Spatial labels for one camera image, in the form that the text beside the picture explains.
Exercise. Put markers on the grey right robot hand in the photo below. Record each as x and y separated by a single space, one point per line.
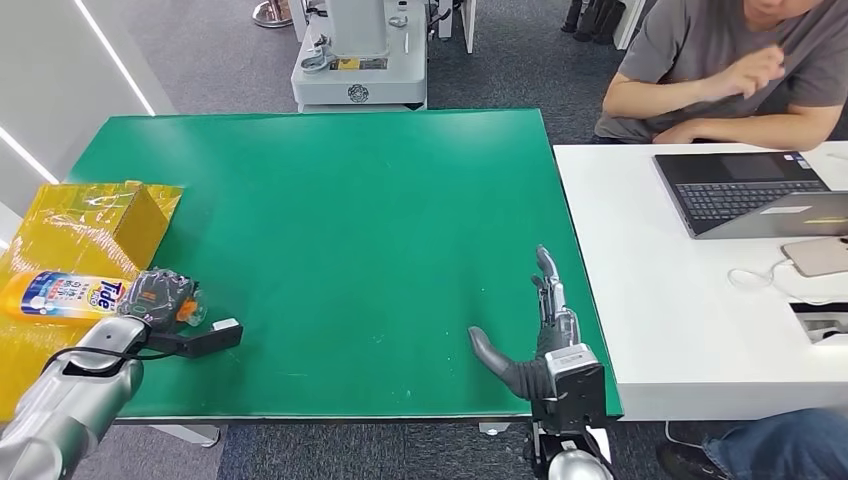
523 381

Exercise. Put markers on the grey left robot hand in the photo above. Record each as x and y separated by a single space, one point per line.
156 298

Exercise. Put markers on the orange detergent bottle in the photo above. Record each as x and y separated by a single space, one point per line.
60 298

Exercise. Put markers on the white table foot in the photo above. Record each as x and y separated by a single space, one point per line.
493 428
192 434

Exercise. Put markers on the yellow taped cardboard box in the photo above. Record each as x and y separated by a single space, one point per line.
73 225

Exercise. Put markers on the dark grey laptop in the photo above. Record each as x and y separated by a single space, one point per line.
738 193

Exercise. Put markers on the person's left hand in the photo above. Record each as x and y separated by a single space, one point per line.
674 134

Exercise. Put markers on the person's hand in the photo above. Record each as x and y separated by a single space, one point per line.
674 134
755 71

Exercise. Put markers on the white machine base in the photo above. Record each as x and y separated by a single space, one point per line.
360 83

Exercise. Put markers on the white device with black slot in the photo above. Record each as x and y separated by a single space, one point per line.
823 323

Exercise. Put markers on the chrome round stand base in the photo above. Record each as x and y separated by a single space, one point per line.
272 14

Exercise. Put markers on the rose gold phone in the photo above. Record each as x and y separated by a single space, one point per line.
820 256

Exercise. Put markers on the person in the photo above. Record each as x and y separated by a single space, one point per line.
702 66

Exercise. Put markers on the white furniture panel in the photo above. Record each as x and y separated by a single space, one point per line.
628 23
468 23

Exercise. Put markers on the person's right hand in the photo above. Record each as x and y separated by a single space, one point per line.
755 71

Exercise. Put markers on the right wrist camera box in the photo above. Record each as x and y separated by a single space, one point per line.
576 387

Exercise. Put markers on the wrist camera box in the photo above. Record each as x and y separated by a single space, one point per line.
576 387
212 336

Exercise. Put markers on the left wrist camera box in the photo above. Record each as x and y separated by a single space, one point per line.
212 336

